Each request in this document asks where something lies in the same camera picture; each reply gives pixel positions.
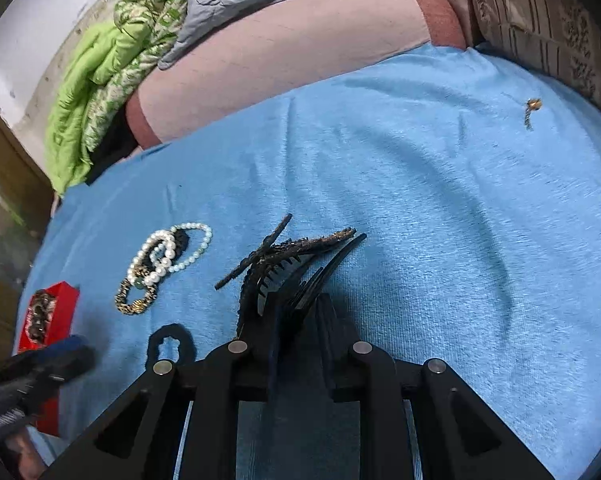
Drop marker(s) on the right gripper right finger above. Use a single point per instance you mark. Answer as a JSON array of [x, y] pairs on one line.
[[416, 420]]

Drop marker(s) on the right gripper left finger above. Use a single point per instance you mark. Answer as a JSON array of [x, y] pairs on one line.
[[180, 420]]

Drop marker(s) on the black hair claw clip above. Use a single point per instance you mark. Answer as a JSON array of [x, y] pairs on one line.
[[288, 274]]

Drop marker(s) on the grey black scrunchie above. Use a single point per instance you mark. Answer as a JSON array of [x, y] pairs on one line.
[[39, 316]]

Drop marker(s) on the person left hand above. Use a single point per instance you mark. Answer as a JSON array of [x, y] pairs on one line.
[[29, 462]]

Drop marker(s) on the red tray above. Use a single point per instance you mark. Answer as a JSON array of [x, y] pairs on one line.
[[66, 299]]

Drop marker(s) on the wooden glass door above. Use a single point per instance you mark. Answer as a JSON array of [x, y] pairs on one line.
[[25, 204]]

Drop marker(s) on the blue bed sheet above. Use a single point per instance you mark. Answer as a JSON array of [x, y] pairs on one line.
[[483, 243]]

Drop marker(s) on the small gold earring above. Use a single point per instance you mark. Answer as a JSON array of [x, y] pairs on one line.
[[532, 105]]

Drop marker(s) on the green blanket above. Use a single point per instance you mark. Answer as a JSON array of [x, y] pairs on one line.
[[109, 63]]

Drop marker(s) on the pink pillow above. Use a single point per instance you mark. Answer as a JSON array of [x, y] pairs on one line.
[[283, 47]]

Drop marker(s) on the striped beige cushion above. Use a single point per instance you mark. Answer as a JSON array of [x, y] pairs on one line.
[[559, 38]]

